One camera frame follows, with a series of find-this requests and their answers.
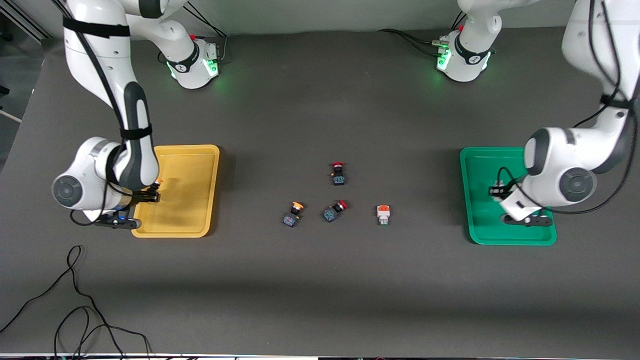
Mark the green plastic tray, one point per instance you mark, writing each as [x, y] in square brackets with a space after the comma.
[480, 170]

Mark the yellow plastic tray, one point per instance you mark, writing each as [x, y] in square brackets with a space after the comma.
[190, 200]

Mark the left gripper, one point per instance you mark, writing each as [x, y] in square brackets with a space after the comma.
[501, 190]

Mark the aluminium frame rail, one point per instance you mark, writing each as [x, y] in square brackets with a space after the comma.
[25, 22]

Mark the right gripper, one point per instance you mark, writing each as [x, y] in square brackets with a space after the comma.
[143, 197]

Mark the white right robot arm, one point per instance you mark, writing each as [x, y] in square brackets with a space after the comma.
[100, 60]

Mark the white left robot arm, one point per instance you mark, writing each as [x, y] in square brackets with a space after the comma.
[560, 160]

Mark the dark grey table mat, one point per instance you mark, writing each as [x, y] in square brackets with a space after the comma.
[320, 125]

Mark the yellow push button switch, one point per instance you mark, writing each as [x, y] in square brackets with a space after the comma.
[292, 215]
[158, 181]

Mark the red push button switch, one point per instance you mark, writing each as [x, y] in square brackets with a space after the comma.
[334, 212]
[338, 175]

